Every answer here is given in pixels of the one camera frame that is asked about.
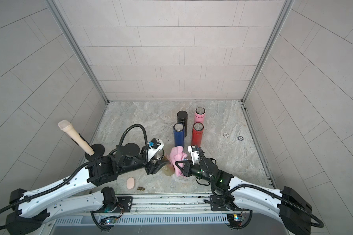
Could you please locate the gold thermos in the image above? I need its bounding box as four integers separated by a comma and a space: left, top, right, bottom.
152, 149, 175, 176

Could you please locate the pink cloth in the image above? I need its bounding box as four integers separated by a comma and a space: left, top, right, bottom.
169, 146, 187, 176

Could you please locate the red thermos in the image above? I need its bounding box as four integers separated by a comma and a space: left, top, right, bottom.
191, 122, 204, 147

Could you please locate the blue thermos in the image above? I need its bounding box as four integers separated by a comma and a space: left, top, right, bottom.
173, 123, 185, 147

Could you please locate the black thermos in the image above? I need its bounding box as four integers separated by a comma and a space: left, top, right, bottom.
177, 110, 188, 137

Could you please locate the pink thermos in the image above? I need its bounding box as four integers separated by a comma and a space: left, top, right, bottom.
194, 107, 206, 124

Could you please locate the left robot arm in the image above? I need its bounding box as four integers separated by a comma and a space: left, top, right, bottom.
0, 139, 167, 235

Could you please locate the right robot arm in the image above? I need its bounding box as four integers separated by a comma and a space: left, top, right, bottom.
174, 159, 325, 235

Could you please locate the pink oval soap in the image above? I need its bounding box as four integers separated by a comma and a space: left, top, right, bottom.
126, 177, 135, 190

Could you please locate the right circuit board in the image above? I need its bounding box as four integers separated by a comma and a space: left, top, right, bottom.
227, 214, 244, 227

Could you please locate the circuit board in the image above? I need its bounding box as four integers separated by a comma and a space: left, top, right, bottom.
100, 216, 117, 226
227, 214, 244, 227

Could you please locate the left circuit board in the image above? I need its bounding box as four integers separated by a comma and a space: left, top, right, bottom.
100, 216, 117, 226

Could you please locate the beige microphone-shaped holder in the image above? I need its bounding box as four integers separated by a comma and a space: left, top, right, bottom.
58, 120, 105, 161

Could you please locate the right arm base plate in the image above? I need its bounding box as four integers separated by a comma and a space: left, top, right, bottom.
205, 195, 248, 212

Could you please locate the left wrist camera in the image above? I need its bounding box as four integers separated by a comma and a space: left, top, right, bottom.
148, 138, 164, 162

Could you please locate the aluminium front rail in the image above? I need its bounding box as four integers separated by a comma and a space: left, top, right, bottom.
46, 192, 293, 217

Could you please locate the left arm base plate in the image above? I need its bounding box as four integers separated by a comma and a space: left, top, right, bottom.
89, 196, 133, 212

